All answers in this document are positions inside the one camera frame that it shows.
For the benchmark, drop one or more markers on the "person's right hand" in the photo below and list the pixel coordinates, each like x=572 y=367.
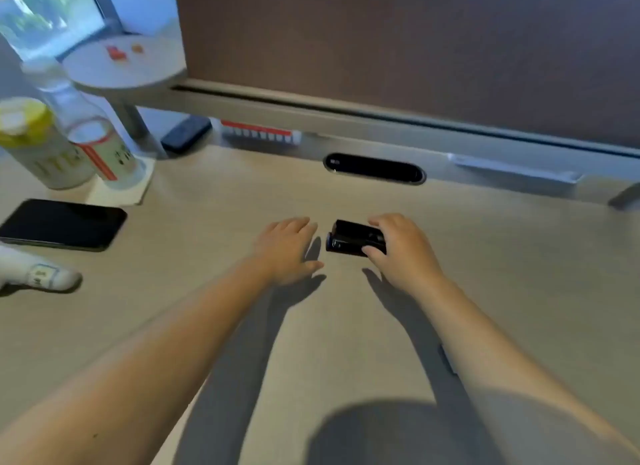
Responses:
x=407 y=260

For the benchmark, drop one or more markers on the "person's left hand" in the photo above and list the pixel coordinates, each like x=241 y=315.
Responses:
x=285 y=252

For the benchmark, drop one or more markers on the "black stapler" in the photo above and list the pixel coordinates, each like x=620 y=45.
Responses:
x=350 y=237

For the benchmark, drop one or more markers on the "person's right forearm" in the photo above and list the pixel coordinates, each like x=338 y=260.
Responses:
x=500 y=360

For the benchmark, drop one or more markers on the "person's left forearm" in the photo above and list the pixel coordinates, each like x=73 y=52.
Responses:
x=150 y=360

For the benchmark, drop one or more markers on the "red and white marker box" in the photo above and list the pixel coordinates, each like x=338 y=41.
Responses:
x=260 y=132

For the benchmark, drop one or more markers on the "clear plastic storage box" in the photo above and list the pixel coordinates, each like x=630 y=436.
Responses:
x=515 y=170

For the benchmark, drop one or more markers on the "small black box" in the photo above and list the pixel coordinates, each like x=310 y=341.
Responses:
x=185 y=134

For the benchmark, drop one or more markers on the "clear plastic water bottle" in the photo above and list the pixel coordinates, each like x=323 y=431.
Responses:
x=100 y=150

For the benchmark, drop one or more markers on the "brown partition panel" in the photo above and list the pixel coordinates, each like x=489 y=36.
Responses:
x=400 y=45

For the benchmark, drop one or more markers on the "black smartphone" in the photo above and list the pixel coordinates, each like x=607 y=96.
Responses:
x=62 y=224

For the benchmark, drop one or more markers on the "round white shelf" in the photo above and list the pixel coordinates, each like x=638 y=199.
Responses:
x=150 y=70

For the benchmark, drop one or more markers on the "white handheld controller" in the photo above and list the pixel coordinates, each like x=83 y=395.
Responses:
x=35 y=275

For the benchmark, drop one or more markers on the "small orange object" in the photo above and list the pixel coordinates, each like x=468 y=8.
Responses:
x=137 y=48

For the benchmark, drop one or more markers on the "small red object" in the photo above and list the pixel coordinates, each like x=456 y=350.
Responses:
x=115 y=53

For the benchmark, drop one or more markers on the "white cup with yellow lid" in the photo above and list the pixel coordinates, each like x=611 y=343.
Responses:
x=35 y=145

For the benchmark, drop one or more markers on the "window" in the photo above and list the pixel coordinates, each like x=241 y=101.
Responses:
x=45 y=15

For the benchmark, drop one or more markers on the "grey metal partition frame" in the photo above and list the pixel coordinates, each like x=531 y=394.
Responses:
x=310 y=117

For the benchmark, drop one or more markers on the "grey shelf post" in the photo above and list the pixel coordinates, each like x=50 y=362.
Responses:
x=135 y=125

